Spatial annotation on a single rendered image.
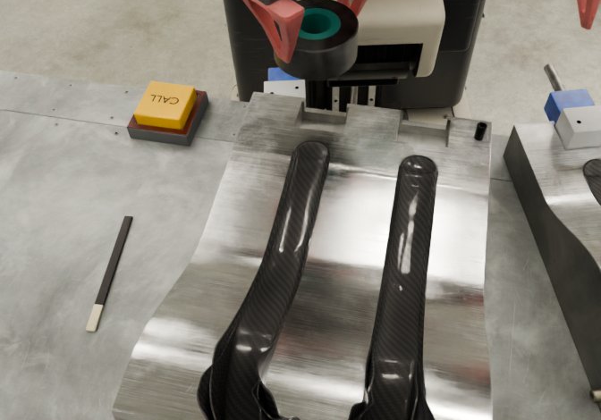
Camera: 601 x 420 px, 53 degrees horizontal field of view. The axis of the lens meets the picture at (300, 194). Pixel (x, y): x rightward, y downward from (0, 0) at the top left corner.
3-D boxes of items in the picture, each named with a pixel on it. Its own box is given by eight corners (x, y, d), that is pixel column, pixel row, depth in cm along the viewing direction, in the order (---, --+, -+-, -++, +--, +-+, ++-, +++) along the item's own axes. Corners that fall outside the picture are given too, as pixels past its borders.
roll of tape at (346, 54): (312, 94, 55) (311, 63, 52) (257, 52, 58) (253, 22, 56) (374, 54, 58) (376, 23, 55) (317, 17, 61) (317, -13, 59)
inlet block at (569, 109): (522, 85, 75) (534, 51, 71) (562, 81, 75) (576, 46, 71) (558, 165, 67) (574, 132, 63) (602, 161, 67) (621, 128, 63)
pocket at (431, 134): (397, 132, 68) (401, 109, 65) (445, 139, 67) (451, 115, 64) (393, 163, 65) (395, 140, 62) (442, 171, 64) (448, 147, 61)
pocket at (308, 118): (303, 121, 69) (302, 96, 66) (349, 126, 68) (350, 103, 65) (295, 149, 67) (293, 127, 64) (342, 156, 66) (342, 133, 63)
